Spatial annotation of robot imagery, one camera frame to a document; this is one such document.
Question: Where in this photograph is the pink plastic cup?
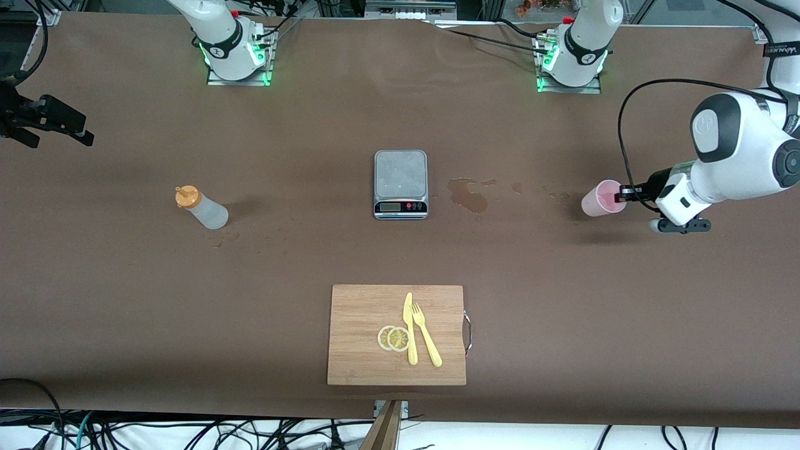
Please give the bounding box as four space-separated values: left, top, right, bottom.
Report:
581 179 627 218

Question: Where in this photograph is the clear sauce bottle orange cap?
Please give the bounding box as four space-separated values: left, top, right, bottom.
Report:
174 185 229 231

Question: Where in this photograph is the silver digital kitchen scale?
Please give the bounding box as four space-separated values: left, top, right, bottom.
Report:
373 149 430 221

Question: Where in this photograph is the yellow plastic fork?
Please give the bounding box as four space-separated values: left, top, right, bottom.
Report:
411 302 443 368

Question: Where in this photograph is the yellow plastic knife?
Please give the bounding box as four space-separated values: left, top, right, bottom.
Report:
402 292 419 366

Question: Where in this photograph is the white power strip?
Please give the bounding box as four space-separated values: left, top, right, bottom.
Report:
364 0 458 21

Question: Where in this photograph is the wooden cutting board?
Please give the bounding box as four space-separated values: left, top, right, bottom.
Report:
327 284 468 386

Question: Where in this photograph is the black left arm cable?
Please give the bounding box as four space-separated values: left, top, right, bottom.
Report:
617 78 789 210

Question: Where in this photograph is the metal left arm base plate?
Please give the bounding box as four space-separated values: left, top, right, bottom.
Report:
536 31 604 94

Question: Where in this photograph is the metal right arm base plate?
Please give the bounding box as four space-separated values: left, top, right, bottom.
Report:
206 28 276 87

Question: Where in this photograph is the teal cable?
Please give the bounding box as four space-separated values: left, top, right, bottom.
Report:
59 411 94 450

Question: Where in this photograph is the wooden post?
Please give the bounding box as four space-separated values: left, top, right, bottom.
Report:
359 400 404 450

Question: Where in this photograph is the tangled black cable bundle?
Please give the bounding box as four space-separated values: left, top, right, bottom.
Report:
94 416 376 450

